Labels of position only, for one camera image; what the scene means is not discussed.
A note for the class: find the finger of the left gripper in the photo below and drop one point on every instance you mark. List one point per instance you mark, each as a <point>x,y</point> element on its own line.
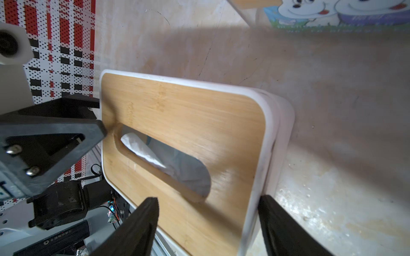
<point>40,143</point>

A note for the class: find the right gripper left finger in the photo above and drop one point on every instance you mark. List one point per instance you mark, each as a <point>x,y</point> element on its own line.
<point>136,235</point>

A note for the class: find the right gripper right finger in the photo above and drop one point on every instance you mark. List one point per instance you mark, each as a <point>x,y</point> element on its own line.
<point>283,236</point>

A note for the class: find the white tissue box bamboo lid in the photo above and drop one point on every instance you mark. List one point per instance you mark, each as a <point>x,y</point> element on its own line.
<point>239,133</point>

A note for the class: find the clear plastic tissue box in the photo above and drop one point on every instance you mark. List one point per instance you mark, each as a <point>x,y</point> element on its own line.
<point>351,16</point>

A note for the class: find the blue tissue pack with sheet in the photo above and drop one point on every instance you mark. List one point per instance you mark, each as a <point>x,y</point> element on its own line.
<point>183,168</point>

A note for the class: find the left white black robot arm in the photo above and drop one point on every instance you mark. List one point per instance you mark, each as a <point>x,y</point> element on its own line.
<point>67,202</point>

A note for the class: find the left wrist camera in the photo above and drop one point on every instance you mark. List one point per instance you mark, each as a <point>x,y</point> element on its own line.
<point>16,51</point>

